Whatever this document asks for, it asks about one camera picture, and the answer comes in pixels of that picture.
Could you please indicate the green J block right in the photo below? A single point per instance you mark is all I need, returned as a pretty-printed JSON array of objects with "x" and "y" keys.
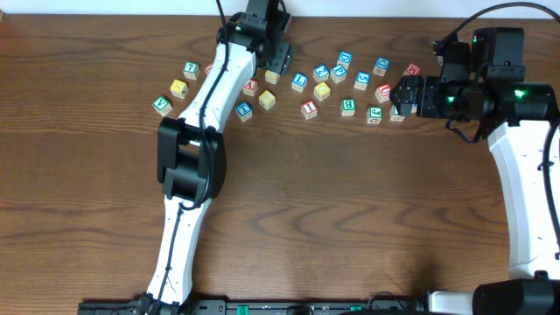
[{"x": 374, "y": 115}]

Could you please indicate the yellow O block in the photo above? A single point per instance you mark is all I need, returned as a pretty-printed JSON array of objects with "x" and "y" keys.
[{"x": 321, "y": 91}]

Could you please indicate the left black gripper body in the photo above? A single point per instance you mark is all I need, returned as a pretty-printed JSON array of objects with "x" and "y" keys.
[{"x": 282, "y": 58}]

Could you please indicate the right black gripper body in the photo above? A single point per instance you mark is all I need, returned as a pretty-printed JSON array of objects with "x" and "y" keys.
[{"x": 411, "y": 94}]

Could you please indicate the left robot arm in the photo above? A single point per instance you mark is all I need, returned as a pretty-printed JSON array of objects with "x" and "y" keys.
[{"x": 191, "y": 157}]

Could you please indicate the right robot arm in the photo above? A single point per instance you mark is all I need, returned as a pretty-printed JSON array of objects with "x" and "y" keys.
[{"x": 484, "y": 81}]

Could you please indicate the blue T block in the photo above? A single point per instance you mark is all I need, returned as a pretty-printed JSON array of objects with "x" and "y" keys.
[{"x": 244, "y": 111}]

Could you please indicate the yellow K block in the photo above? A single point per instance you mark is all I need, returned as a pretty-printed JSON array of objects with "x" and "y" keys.
[{"x": 179, "y": 89}]

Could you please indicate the green B block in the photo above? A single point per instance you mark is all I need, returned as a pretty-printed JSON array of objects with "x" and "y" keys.
[{"x": 348, "y": 107}]

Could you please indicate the blue P block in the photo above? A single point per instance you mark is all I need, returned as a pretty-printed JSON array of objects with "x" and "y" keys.
[{"x": 338, "y": 74}]

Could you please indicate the yellow block centre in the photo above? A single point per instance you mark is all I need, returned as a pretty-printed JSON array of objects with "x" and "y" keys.
[{"x": 267, "y": 99}]

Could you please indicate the red I block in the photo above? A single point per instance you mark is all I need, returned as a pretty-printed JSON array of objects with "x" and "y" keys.
[{"x": 309, "y": 110}]

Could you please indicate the red M block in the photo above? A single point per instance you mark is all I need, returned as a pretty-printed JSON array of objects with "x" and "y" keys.
[{"x": 412, "y": 70}]

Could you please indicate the blue L block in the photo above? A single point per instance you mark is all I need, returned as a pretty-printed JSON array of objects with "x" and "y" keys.
[{"x": 299, "y": 82}]

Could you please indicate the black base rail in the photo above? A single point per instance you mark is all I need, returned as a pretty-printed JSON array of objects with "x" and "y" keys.
[{"x": 381, "y": 305}]

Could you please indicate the blue D block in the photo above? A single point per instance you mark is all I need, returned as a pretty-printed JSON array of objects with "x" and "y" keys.
[{"x": 345, "y": 59}]

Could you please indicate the red E block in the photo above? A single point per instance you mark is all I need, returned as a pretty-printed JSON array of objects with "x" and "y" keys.
[{"x": 208, "y": 68}]

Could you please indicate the green 7 block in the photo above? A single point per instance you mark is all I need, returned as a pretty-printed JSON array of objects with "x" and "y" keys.
[{"x": 191, "y": 70}]

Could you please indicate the green V block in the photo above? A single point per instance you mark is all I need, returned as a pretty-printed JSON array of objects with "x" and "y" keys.
[{"x": 162, "y": 105}]

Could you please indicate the yellow C block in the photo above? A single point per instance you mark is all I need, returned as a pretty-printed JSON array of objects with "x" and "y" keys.
[{"x": 272, "y": 77}]

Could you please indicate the blue 2 block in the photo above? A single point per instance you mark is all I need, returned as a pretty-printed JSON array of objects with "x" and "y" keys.
[{"x": 321, "y": 73}]

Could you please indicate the green 4 block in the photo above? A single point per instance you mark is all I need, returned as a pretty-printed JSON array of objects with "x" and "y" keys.
[{"x": 394, "y": 115}]

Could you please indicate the blue 5 block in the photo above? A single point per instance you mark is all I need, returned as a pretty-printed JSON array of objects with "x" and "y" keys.
[{"x": 362, "y": 80}]

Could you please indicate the red U block right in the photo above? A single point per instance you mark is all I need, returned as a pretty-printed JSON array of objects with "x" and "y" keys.
[{"x": 382, "y": 93}]

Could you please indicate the red A block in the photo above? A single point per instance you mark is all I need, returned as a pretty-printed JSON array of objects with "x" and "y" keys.
[{"x": 251, "y": 87}]

